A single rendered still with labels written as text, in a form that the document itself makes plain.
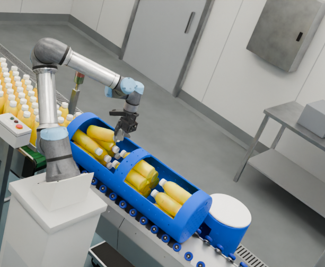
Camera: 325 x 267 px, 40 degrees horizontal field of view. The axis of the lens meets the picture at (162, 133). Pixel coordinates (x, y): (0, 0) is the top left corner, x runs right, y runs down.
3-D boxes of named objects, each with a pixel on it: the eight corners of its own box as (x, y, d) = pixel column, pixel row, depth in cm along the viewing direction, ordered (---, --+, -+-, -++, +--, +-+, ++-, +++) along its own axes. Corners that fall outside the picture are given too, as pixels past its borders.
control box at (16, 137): (14, 149, 242) (17, 133, 238) (-8, 130, 250) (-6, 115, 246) (29, 144, 250) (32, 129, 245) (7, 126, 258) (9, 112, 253)
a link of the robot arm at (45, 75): (40, 157, 198) (33, 37, 200) (35, 158, 211) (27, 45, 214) (67, 155, 203) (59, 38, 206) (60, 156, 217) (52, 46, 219)
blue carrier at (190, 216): (172, 252, 221) (190, 211, 207) (55, 159, 256) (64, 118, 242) (201, 228, 243) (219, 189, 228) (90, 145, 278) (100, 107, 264)
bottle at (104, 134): (89, 139, 254) (114, 146, 244) (85, 131, 249) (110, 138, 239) (97, 130, 257) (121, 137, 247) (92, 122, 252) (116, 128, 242)
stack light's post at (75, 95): (46, 211, 353) (76, 91, 302) (43, 208, 355) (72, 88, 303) (50, 209, 356) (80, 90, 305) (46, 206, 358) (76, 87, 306)
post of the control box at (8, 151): (-12, 263, 295) (9, 140, 248) (-16, 259, 297) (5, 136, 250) (-7, 260, 298) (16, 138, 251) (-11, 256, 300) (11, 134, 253)
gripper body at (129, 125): (126, 135, 233) (132, 115, 227) (114, 127, 236) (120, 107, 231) (135, 131, 239) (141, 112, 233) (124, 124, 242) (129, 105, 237)
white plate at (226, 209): (234, 192, 269) (234, 194, 269) (197, 194, 255) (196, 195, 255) (260, 224, 249) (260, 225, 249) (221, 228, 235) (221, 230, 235)
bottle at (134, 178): (147, 183, 237) (121, 164, 245) (146, 176, 232) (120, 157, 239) (138, 192, 234) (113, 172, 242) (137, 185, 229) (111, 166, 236)
